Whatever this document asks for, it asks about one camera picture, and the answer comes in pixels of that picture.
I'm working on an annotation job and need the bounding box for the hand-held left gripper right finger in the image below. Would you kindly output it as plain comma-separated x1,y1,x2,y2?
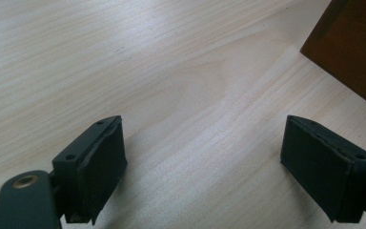
279,114,366,223

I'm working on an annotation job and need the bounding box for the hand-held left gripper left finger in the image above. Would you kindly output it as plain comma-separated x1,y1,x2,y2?
51,114,129,225

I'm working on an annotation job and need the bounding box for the brown wooden box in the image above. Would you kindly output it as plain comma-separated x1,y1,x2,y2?
299,0,366,115

